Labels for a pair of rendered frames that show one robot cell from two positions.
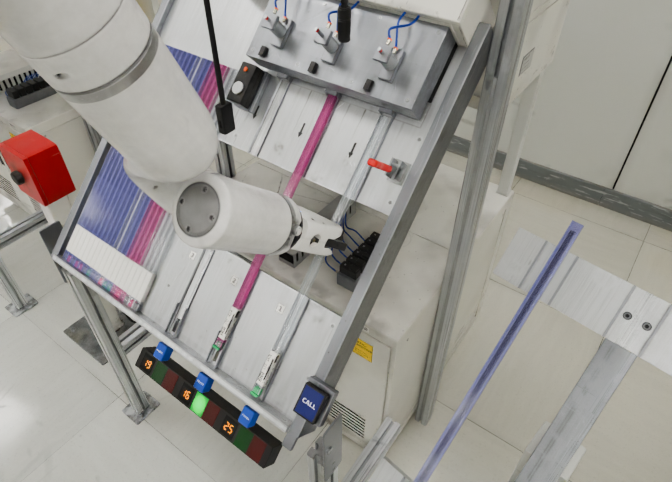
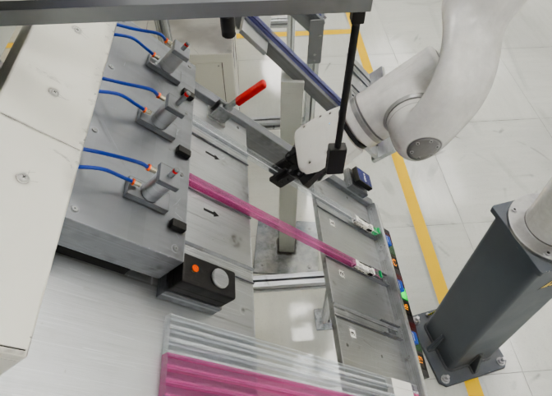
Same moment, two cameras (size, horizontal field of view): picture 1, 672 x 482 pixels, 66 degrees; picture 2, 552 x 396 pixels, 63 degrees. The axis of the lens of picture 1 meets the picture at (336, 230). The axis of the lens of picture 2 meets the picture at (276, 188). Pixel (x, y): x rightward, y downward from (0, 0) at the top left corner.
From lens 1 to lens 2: 1.06 m
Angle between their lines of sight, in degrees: 78
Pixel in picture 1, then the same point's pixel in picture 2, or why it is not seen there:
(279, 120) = (209, 244)
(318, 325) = (324, 190)
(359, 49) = (150, 97)
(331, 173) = (236, 177)
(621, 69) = not seen: outside the picture
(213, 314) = (366, 290)
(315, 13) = (110, 145)
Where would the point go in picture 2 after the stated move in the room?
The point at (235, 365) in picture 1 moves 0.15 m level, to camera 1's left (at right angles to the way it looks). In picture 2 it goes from (374, 259) to (433, 311)
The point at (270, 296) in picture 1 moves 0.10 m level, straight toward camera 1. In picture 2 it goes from (331, 233) to (359, 200)
